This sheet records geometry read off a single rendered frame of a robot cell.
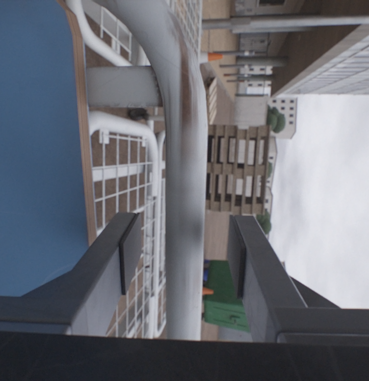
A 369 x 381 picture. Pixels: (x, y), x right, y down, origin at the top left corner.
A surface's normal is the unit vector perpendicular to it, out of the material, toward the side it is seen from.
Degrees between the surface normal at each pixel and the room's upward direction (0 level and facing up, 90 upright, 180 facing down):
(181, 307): 85
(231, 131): 90
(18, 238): 90
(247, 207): 90
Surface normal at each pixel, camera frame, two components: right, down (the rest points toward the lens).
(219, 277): -0.12, -0.83
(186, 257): 0.08, 0.26
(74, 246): -0.21, 0.25
